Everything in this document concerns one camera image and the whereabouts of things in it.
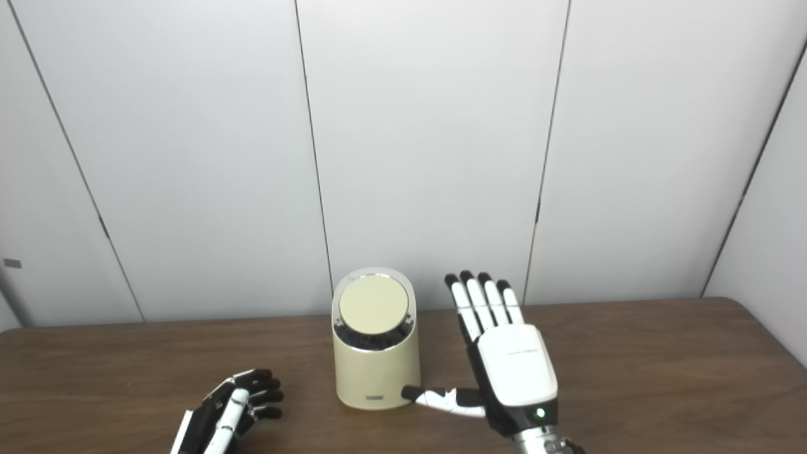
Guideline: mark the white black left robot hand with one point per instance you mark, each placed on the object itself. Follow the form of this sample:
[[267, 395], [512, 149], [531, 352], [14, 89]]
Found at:
[[214, 422]]

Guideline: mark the cream round bin lid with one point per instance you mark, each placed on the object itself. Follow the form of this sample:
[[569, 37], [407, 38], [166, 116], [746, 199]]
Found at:
[[373, 304]]

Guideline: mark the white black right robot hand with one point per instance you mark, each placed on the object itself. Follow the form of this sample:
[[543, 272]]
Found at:
[[517, 366]]

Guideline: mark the cream-colored bin body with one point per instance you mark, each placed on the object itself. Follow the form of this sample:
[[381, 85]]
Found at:
[[375, 378]]

